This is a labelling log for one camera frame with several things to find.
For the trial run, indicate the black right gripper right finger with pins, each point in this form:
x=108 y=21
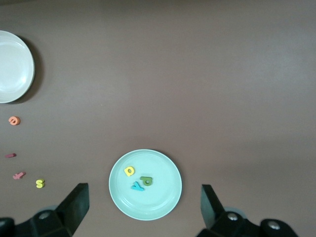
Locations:
x=212 y=212

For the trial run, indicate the green plate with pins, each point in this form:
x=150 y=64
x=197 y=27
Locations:
x=158 y=202

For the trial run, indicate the green foam letter d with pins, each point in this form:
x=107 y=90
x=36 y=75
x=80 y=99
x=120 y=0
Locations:
x=143 y=178

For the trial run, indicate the yellow foam letter s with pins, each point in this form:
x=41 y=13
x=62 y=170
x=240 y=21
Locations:
x=39 y=183

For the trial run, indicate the red foam letter i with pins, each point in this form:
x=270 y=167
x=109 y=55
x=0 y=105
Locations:
x=10 y=155

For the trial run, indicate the orange foam letter e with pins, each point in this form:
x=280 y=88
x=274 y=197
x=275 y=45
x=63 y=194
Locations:
x=17 y=121

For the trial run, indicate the cream plate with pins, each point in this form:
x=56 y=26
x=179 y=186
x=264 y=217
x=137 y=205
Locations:
x=12 y=66

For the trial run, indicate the teal foam letter y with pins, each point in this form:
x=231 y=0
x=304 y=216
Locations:
x=137 y=187

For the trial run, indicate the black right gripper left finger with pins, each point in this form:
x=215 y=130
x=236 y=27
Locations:
x=71 y=212

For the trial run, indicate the pink foam letter f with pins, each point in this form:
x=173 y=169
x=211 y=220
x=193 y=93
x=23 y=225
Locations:
x=17 y=176

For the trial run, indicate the yellow foam letter d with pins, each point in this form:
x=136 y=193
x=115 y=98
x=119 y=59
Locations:
x=133 y=171

